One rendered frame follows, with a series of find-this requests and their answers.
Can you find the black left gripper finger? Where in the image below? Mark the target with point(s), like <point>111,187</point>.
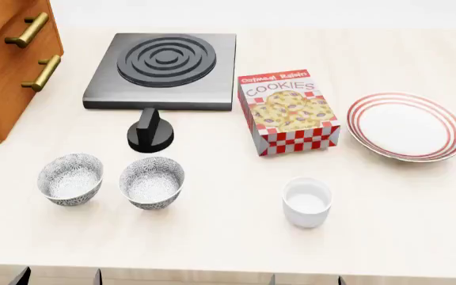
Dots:
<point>97,279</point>
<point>20,277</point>

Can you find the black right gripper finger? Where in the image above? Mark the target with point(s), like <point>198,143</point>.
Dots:
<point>272,280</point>
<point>342,281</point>

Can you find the grey patterned bowl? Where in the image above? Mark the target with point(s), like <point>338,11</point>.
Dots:
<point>71,179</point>
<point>151,182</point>

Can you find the white plate with red rings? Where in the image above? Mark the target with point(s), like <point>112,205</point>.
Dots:
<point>406,126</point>

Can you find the white ceramic cup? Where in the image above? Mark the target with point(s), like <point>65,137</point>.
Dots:
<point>306,202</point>

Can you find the black stove knob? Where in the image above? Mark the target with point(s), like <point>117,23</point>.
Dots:
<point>150,132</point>

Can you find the oatmeal raisin cookies box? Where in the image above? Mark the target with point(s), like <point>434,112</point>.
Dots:
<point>287,112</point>

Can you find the black flat stove burner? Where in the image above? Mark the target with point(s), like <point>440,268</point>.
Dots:
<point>164,74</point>

